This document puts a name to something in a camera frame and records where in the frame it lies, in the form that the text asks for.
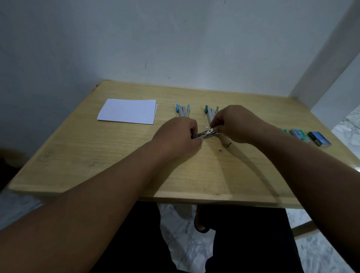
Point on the person's right fingers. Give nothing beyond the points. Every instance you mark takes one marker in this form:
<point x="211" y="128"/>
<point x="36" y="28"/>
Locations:
<point x="216" y="125"/>

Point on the small green staple box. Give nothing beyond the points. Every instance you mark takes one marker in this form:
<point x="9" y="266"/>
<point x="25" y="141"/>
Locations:
<point x="283" y="130"/>

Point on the person's left hand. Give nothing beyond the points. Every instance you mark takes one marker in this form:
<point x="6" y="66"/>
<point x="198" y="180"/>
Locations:
<point x="174" y="135"/>

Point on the black blue staple box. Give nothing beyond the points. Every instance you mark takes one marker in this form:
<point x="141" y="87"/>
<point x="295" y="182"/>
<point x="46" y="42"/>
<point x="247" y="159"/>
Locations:
<point x="319" y="139"/>

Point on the person's left fingers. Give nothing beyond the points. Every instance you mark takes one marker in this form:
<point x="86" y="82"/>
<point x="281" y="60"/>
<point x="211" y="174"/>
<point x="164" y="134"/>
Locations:
<point x="195" y="133"/>

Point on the person's brown sandal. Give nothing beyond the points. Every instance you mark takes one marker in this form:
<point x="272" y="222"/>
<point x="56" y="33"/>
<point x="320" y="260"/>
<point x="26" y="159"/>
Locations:
<point x="201" y="219"/>

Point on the person's right forearm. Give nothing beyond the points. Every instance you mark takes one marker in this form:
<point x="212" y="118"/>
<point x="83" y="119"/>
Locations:
<point x="309" y="174"/>

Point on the person's left forearm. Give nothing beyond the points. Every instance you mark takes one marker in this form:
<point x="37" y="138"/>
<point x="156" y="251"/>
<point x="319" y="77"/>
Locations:
<point x="84" y="208"/>

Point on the white paper stack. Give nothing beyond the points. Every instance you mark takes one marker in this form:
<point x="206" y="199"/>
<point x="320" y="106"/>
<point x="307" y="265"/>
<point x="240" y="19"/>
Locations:
<point x="128" y="110"/>

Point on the person's right hand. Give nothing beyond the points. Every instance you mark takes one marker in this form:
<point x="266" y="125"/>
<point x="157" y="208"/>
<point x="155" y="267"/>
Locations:
<point x="239" y="123"/>

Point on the blue open stapler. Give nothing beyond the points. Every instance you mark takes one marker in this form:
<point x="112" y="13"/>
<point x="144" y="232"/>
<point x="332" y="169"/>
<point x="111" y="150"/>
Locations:
<point x="182" y="109"/>

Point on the person's black trousers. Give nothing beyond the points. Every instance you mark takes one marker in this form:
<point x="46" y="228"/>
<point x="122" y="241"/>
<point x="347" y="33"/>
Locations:
<point x="225" y="239"/>

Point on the teal open stapler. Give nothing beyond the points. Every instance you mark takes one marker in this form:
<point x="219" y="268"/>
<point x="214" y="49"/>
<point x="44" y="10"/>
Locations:
<point x="211" y="112"/>

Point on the silver metal stapler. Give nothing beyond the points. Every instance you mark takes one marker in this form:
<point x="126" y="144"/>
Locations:
<point x="206" y="134"/>

